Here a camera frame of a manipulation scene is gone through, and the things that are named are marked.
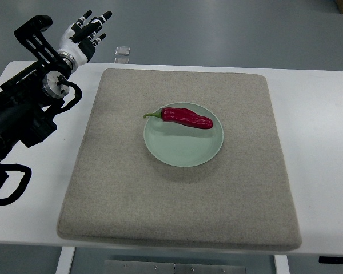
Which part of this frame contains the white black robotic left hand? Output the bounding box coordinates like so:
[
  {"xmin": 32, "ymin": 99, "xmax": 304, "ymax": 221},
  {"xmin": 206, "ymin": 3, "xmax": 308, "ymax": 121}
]
[{"xmin": 57, "ymin": 10, "xmax": 113, "ymax": 70}]

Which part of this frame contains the red pepper with green stem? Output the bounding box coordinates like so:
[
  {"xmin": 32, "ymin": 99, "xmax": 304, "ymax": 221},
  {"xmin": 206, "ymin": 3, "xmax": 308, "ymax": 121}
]
[{"xmin": 143, "ymin": 107, "xmax": 213, "ymax": 130}]

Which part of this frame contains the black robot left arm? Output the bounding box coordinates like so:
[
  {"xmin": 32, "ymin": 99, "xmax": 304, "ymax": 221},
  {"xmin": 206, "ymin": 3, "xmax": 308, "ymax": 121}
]
[{"xmin": 0, "ymin": 15, "xmax": 82, "ymax": 206}]

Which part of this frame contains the pale green plate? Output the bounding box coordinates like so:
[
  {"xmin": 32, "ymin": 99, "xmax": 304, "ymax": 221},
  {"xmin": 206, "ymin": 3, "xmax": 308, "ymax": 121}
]
[{"xmin": 143, "ymin": 102, "xmax": 224, "ymax": 167}]

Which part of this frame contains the clear floor socket cover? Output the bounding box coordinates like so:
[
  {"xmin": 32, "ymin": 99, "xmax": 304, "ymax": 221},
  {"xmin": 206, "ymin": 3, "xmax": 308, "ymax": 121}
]
[{"xmin": 115, "ymin": 46, "xmax": 130, "ymax": 56}]

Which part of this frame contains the white left table leg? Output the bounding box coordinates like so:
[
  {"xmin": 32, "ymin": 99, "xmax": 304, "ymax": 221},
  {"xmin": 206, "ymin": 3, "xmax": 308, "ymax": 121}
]
[{"xmin": 55, "ymin": 247, "xmax": 75, "ymax": 274}]

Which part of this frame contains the white table leg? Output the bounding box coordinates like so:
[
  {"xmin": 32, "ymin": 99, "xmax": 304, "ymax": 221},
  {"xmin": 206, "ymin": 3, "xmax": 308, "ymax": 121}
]
[
  {"xmin": 55, "ymin": 247, "xmax": 75, "ymax": 274},
  {"xmin": 274, "ymin": 255, "xmax": 290, "ymax": 274}
]

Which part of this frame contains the beige felt mat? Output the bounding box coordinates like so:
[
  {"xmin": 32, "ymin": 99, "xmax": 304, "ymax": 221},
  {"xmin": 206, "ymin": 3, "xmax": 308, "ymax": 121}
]
[{"xmin": 57, "ymin": 68, "xmax": 302, "ymax": 251}]

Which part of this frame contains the white right table leg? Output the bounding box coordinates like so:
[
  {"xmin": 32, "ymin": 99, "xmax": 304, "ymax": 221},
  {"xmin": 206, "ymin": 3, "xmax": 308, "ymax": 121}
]
[{"xmin": 274, "ymin": 255, "xmax": 290, "ymax": 274}]

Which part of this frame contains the black table control panel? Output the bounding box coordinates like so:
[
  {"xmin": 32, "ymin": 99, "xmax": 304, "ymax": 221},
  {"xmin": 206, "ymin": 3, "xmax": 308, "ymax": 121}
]
[{"xmin": 318, "ymin": 256, "xmax": 343, "ymax": 265}]

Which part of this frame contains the metal table base plate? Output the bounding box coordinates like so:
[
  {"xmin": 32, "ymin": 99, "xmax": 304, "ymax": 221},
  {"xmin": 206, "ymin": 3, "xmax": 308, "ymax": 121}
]
[{"xmin": 103, "ymin": 260, "xmax": 246, "ymax": 274}]

